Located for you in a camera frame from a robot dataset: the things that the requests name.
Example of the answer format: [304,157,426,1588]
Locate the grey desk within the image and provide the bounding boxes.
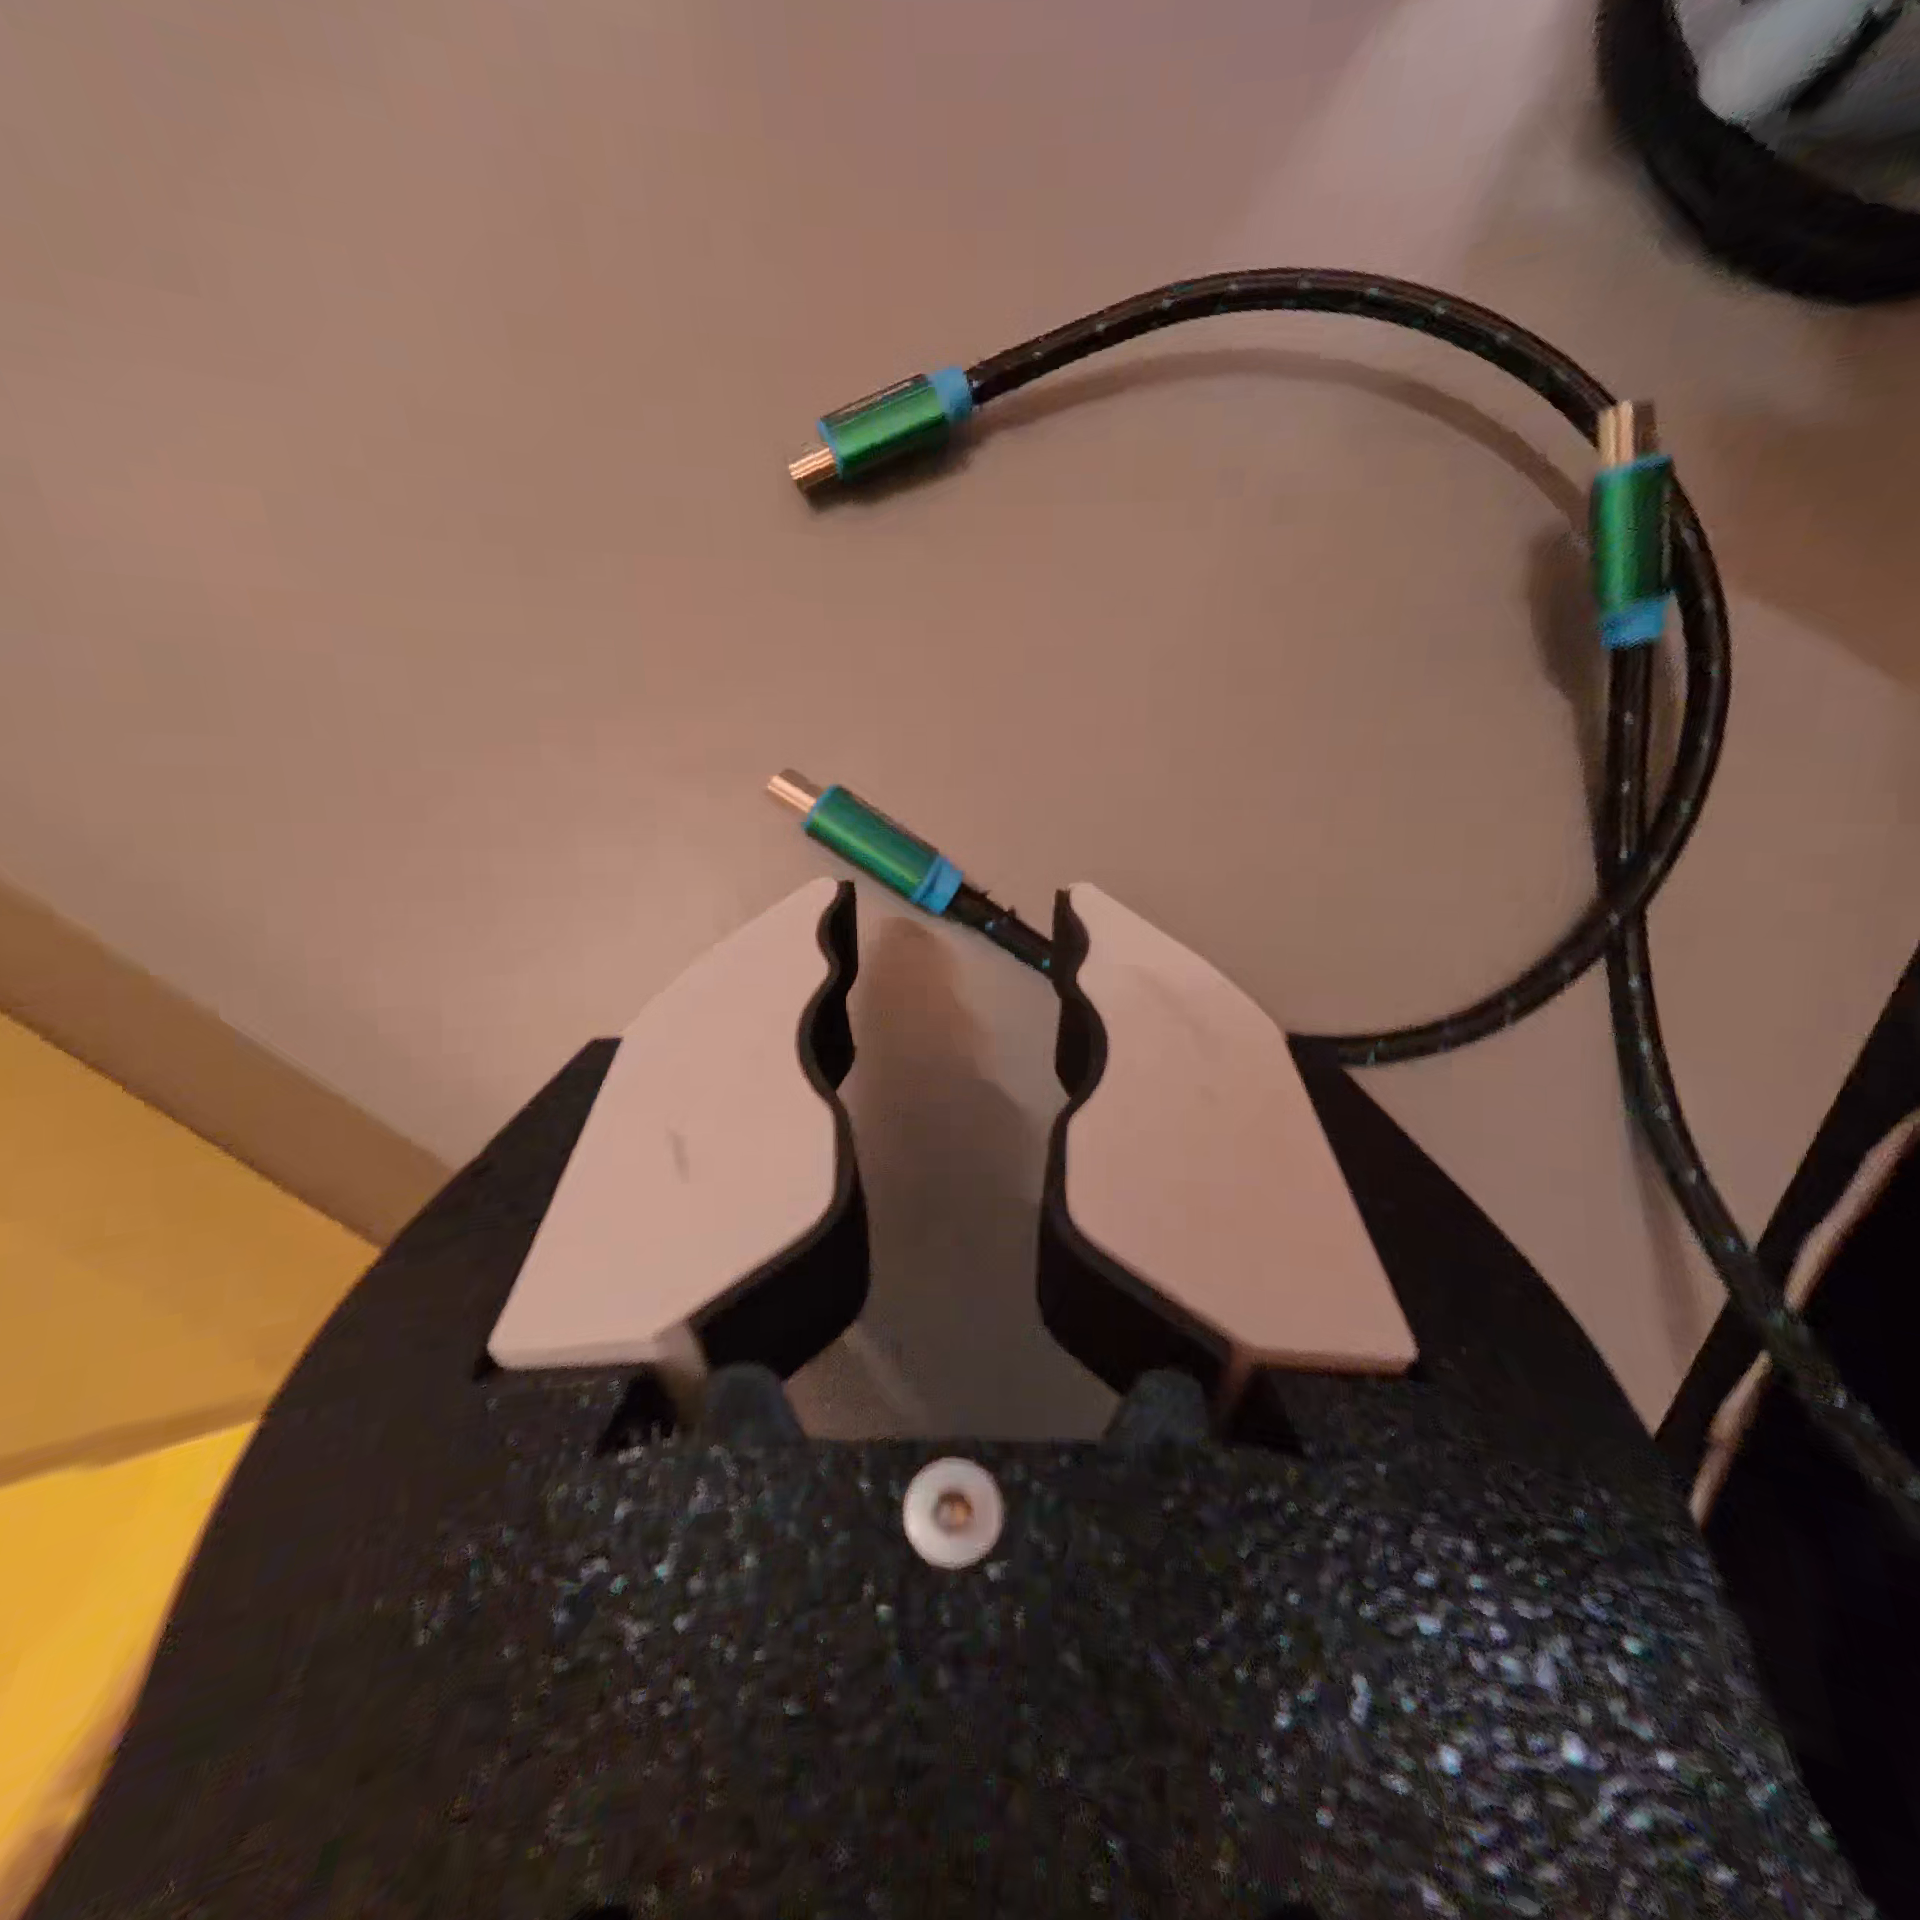
[0,0,1920,1449]

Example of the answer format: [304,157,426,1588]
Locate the black switch box braided cable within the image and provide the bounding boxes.
[1597,0,1920,304]

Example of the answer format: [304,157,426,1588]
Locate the yellow plastic bin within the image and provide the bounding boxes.
[0,1013,383,1920]

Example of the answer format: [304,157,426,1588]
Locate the person's torso black hoodie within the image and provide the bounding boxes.
[1651,944,1920,1920]

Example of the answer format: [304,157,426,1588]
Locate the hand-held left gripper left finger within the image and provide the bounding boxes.
[485,879,876,1420]

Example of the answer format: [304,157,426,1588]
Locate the black braided cable green plugs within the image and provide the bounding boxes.
[767,267,1734,1069]
[1586,399,1920,1519]

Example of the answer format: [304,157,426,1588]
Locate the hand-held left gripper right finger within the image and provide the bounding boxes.
[1035,880,1421,1424]

